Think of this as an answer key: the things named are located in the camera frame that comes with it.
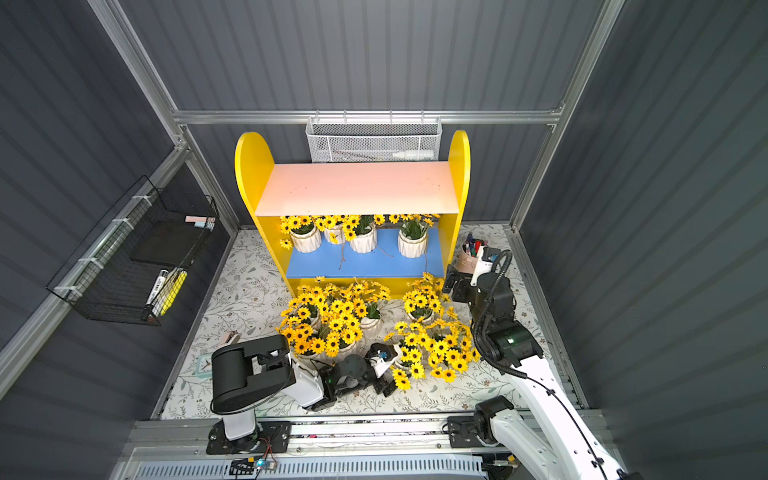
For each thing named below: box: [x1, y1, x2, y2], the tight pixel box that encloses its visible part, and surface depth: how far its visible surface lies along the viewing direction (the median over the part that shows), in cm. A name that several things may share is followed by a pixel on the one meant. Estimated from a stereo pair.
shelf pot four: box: [398, 214, 440, 259], surface depth 91 cm
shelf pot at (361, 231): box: [343, 214, 385, 254], surface depth 90 cm
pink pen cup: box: [456, 232, 488, 274], surface depth 98 cm
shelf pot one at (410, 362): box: [392, 321, 426, 391], surface depth 77 cm
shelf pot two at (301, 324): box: [275, 297, 328, 358], surface depth 82 cm
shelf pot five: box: [280, 294, 322, 330], surface depth 84 cm
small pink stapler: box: [217, 330, 240, 349], surface depth 91 cm
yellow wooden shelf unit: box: [236, 130, 471, 299], surface depth 86 cm
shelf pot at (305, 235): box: [280, 215, 322, 253], surface depth 91 cm
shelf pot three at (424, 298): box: [402, 272, 445, 325], surface depth 86 cm
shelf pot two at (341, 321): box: [313, 284, 368, 357], surface depth 79 cm
